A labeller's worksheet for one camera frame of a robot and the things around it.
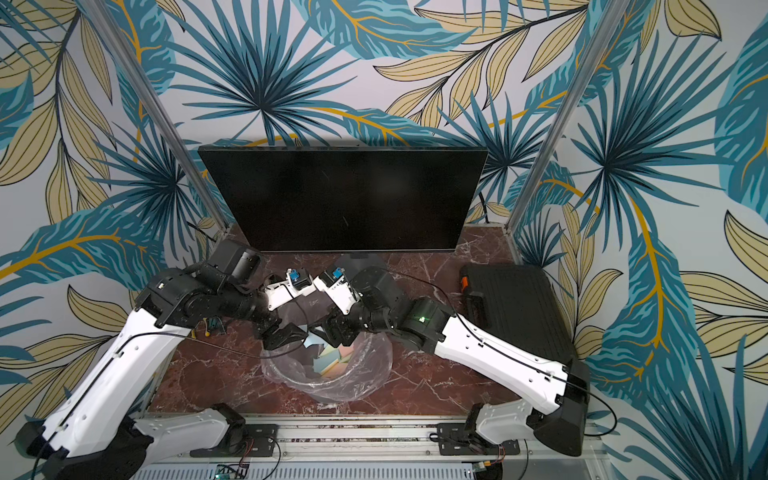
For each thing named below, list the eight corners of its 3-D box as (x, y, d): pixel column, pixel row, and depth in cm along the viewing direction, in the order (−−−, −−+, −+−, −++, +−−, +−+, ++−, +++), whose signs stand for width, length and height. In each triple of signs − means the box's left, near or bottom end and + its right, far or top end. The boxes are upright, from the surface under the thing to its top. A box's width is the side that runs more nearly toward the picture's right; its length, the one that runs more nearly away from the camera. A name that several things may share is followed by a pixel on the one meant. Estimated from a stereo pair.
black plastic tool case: (472, 359, 89) (479, 349, 82) (457, 276, 108) (462, 262, 101) (566, 360, 89) (581, 350, 83) (535, 277, 108) (545, 263, 101)
